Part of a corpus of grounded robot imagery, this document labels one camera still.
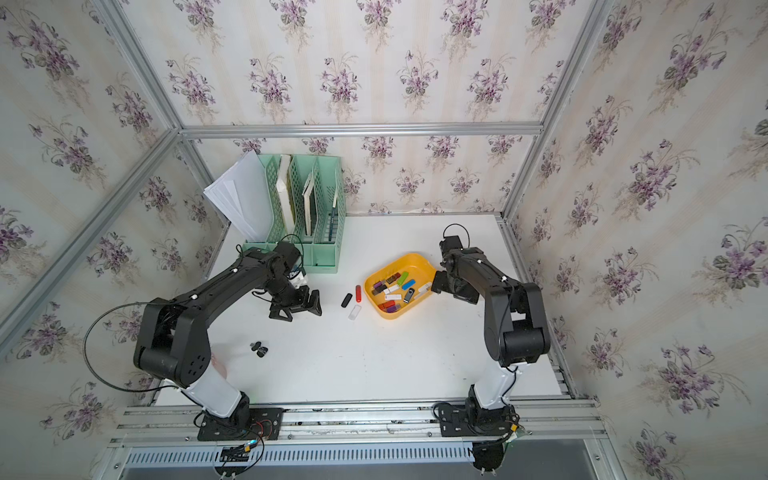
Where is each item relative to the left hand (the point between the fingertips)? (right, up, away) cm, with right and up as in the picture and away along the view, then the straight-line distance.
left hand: (311, 315), depth 84 cm
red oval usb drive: (+12, +4, +12) cm, 18 cm away
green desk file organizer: (-5, +34, +16) cm, 38 cm away
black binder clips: (-14, -10, 0) cm, 17 cm away
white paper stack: (-25, +37, +11) cm, 46 cm away
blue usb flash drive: (+29, +7, +15) cm, 34 cm away
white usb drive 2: (+23, +5, +14) cm, 28 cm away
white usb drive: (+12, -1, +9) cm, 15 cm away
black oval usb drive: (+9, +2, +11) cm, 14 cm away
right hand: (+44, +4, +10) cm, 45 cm away
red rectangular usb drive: (+22, +1, +11) cm, 25 cm away
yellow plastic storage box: (+33, +11, +20) cm, 40 cm away
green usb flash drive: (+27, +8, +17) cm, 33 cm away
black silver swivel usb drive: (+29, +4, +12) cm, 32 cm away
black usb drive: (+24, +9, +17) cm, 31 cm away
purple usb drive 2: (+24, 0, +9) cm, 26 cm away
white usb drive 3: (+24, +3, +11) cm, 27 cm away
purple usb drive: (+19, +7, +14) cm, 25 cm away
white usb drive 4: (+35, +6, +14) cm, 38 cm away
